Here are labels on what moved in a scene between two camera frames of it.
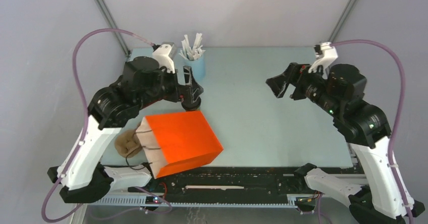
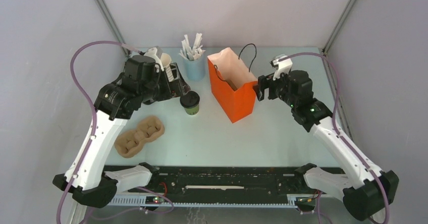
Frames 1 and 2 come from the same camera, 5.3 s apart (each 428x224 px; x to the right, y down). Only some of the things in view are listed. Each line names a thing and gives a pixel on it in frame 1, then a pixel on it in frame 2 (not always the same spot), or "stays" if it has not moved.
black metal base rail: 252,185 stays
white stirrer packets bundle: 190,53 stays
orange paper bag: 173,142 → 232,85
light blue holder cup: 198,67 stays
